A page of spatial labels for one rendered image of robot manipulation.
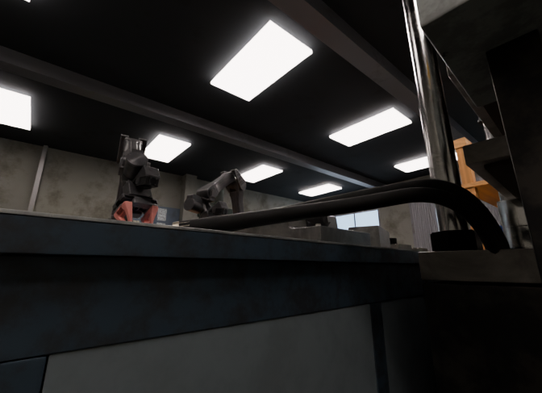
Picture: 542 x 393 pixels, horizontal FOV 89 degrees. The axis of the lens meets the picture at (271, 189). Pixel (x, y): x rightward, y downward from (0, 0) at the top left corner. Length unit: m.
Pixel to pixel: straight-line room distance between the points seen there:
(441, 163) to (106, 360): 0.72
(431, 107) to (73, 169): 6.97
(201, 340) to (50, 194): 6.79
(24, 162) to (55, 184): 0.64
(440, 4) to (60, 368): 0.60
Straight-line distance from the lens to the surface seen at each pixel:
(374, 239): 1.17
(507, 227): 1.15
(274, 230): 0.88
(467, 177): 3.01
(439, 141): 0.79
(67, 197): 7.13
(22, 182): 7.17
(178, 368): 0.41
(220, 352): 0.44
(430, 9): 0.50
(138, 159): 0.87
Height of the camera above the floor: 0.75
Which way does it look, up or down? 16 degrees up
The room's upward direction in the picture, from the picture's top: straight up
